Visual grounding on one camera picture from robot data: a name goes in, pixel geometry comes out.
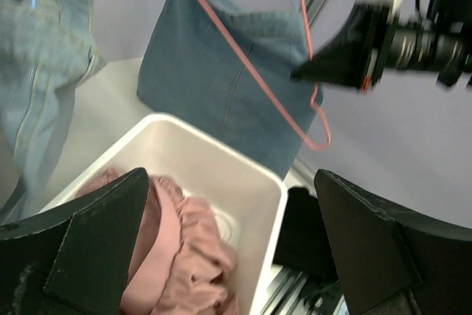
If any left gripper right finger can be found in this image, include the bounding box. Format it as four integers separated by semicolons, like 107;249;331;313
313;170;471;314

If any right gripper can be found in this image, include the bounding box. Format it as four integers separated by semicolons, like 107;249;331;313
291;3;393;92

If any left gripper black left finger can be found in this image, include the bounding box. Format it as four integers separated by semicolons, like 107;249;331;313
1;167;149;315

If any black skirt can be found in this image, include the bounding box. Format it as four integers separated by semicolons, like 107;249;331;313
273;187;339;283

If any pink wire hanger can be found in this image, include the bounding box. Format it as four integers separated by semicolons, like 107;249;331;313
171;0;336;152

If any pink skirt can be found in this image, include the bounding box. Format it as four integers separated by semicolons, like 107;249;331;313
75;167;243;315

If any light blue denim skirt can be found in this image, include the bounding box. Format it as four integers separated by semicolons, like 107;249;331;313
1;0;105;224

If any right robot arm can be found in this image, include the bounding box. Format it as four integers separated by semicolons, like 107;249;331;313
291;0;471;91

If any white plastic basket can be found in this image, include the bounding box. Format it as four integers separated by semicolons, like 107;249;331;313
44;114;287;314

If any front aluminium rail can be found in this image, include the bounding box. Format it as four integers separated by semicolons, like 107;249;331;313
261;158;349;314

